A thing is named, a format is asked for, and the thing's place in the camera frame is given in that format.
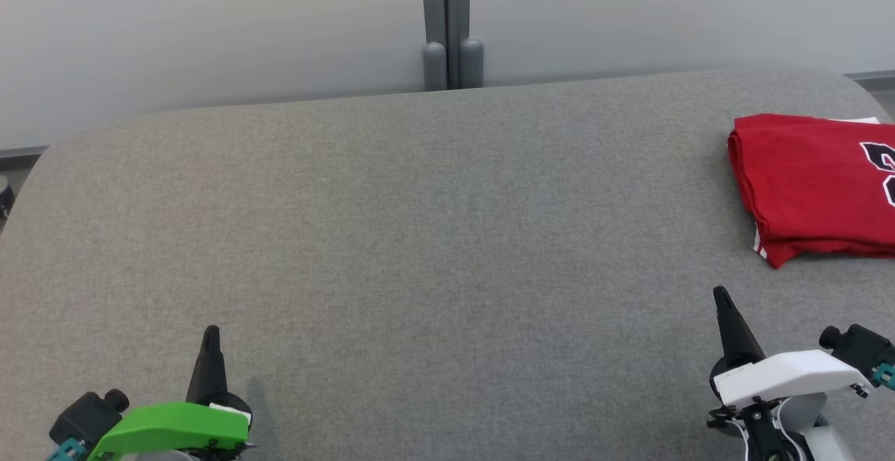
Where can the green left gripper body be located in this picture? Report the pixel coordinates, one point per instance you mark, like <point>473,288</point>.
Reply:
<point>175,426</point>

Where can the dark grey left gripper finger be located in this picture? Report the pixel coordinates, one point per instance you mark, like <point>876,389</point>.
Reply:
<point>217,377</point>
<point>201,377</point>

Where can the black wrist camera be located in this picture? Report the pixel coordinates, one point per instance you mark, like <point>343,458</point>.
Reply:
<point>863,349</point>
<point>84,415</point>

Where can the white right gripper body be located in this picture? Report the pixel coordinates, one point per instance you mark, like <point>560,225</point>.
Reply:
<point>790,377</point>

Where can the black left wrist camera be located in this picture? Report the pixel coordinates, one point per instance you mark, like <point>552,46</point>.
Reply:
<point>84,415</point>

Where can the teal camera connector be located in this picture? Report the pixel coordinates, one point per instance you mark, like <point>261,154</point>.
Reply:
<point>886,376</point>
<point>66,452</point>

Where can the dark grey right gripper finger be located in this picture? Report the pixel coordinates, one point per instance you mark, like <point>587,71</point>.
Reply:
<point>727,342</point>
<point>745,345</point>

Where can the red jersey dark lettering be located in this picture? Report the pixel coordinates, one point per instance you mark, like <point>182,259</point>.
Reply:
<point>804,181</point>

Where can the teal left camera connector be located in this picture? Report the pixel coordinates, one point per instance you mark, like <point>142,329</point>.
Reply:
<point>66,452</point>

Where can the teal right camera connector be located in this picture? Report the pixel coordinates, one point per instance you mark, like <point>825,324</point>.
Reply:
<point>886,376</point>

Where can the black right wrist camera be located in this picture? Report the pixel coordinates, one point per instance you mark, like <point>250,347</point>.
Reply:
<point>863,349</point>

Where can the grey wall panel post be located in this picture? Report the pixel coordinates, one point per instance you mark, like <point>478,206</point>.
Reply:
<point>451,13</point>

